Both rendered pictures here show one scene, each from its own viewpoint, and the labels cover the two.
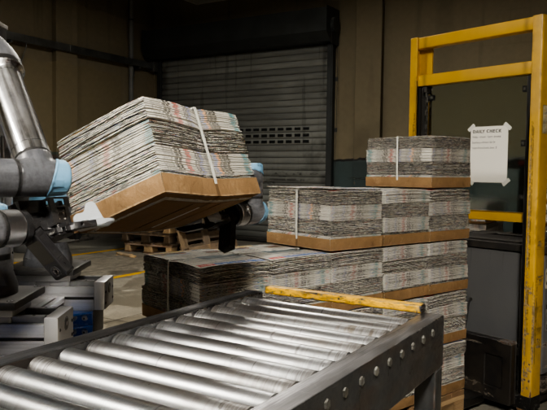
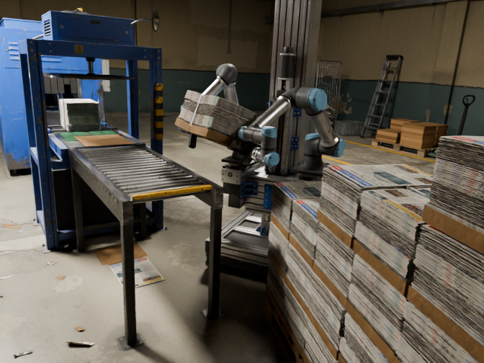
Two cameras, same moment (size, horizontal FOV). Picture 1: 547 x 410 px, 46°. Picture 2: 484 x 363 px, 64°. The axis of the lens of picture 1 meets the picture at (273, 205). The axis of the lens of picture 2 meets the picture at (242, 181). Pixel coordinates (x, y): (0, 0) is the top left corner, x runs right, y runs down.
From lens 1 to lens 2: 3.22 m
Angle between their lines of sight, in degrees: 113
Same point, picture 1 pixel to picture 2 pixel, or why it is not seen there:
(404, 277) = (368, 308)
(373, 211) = (349, 205)
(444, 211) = (439, 274)
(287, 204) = not seen: hidden behind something
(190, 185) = (181, 124)
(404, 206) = (382, 222)
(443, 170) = (451, 204)
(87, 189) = not seen: hidden behind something
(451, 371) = not seen: outside the picture
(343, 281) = (321, 253)
